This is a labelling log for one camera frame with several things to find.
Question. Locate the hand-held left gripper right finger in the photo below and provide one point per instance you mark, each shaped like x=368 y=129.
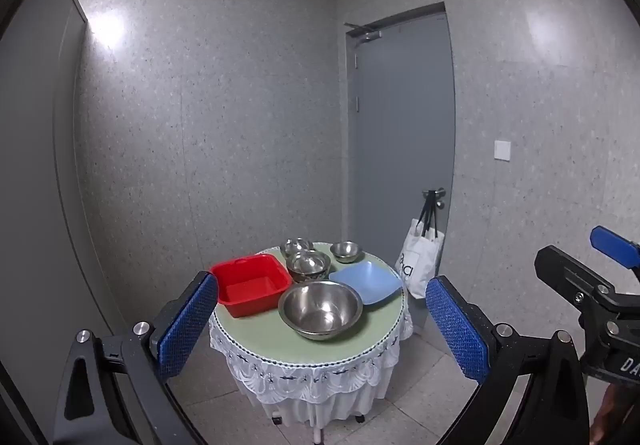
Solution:
x=455 y=330

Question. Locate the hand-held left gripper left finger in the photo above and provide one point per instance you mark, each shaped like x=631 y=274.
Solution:
x=187 y=325

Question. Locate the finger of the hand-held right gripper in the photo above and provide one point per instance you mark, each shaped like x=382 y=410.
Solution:
x=615 y=245
x=565 y=275

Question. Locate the red square plastic basin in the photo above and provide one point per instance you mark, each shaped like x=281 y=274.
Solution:
x=250 y=292

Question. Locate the blue square plate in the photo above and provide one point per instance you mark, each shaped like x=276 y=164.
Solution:
x=367 y=282

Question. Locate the large steel bowl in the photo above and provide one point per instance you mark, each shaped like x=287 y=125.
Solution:
x=320 y=310

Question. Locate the small steel bowl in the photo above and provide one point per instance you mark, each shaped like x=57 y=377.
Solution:
x=346 y=250
x=296 y=246

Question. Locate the medium steel bowl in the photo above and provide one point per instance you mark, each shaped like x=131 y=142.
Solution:
x=308 y=267

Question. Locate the person's right forearm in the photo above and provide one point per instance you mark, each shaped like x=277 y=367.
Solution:
x=606 y=415

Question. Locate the white tote bag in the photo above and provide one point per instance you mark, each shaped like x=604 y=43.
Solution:
x=420 y=265

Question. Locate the green tablecloth with white lace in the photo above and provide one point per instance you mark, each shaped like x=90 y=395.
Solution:
x=310 y=355

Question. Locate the white table base with wheels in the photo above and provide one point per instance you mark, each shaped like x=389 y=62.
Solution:
x=318 y=434

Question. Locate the grey door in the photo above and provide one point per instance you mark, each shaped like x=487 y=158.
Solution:
x=400 y=125

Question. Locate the grey cabinet panel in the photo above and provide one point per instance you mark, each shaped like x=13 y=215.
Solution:
x=35 y=175

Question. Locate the metal door closer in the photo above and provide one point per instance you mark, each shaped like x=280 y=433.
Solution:
x=367 y=32

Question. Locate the white wall switch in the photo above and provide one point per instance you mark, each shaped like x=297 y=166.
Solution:
x=502 y=150

